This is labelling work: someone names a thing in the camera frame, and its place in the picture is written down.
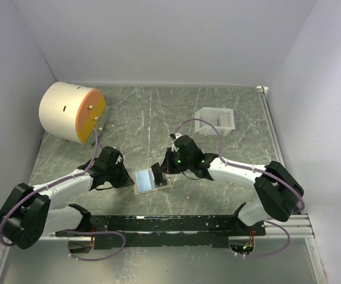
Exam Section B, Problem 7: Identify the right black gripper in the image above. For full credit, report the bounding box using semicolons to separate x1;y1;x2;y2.
158;147;192;175

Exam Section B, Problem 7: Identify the beige leather card holder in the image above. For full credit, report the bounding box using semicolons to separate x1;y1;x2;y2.
133;169;171;195

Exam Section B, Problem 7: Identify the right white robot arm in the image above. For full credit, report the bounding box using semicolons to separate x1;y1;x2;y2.
160;133;304;235

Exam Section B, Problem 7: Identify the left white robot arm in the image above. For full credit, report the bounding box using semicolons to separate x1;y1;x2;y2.
0;146;134;249

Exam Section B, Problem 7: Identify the white card tray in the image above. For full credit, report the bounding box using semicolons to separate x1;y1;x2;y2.
194;107;236;137

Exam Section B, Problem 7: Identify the cream cylinder with orange face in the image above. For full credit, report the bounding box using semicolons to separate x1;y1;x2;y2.
38;82;108;145

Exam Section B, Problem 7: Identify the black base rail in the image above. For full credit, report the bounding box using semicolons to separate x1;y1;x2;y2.
54;214;267;249

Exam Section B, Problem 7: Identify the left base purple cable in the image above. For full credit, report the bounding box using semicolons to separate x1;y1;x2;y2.
67;230;126;262

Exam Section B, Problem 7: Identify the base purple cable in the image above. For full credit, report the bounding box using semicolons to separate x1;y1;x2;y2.
233;218;291;259
67;230;126;262

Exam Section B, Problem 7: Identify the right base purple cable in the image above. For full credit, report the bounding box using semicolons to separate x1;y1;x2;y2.
233;218;291;259

